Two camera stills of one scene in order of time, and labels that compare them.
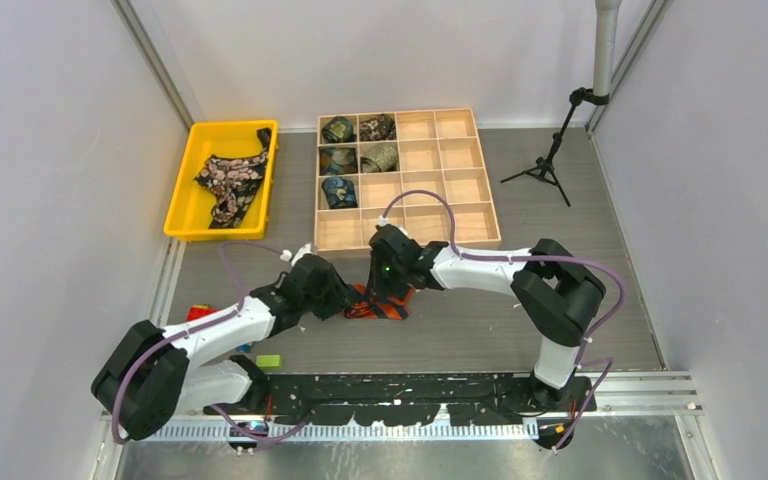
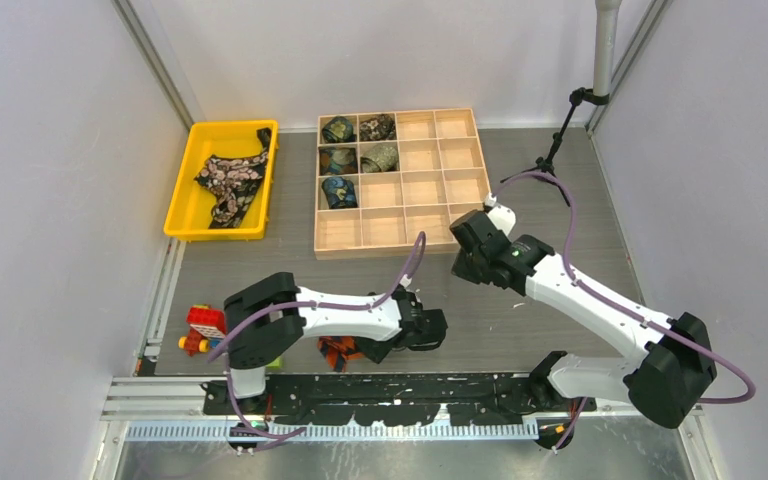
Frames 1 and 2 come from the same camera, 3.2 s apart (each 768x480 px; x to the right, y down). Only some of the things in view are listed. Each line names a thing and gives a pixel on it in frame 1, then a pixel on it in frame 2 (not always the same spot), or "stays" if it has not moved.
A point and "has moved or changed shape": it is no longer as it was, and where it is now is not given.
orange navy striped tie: (386, 307) has moved or changed shape
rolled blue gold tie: (338, 160) stays
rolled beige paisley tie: (382, 158) stays
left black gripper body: (330, 299) to (375, 349)
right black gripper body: (388, 279) to (469, 267)
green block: (269, 361) stays
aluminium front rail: (610, 397) stays
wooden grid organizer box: (365, 160) stays
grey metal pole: (604, 47) stays
